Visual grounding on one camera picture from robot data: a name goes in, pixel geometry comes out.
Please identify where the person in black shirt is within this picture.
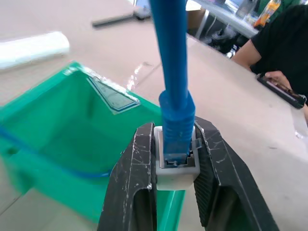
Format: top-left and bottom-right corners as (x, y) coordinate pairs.
(231, 4), (308, 106)

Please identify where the white plastic roll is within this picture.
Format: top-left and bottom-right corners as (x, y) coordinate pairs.
(0, 31), (70, 70)

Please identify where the white coupler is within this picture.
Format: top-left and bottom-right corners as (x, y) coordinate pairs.
(153, 125), (202, 191)

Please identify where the black flat bar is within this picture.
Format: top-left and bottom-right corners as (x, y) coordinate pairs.
(91, 6), (152, 27)

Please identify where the black smartphone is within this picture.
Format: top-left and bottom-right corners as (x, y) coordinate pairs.
(256, 71), (307, 109)

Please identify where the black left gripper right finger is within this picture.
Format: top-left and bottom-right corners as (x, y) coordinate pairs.
(192, 116), (280, 231)

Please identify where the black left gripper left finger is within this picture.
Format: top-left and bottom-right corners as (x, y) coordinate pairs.
(97, 122), (157, 231)

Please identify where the cardboard box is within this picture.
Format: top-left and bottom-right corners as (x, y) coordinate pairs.
(186, 8), (206, 30)

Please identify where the orange drink bottle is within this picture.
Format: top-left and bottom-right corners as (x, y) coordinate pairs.
(253, 0), (281, 27)

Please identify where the blue ethernet cable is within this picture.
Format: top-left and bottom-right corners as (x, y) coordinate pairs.
(0, 0), (195, 180)

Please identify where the green plastic bin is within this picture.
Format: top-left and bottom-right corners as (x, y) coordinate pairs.
(0, 61), (186, 231)

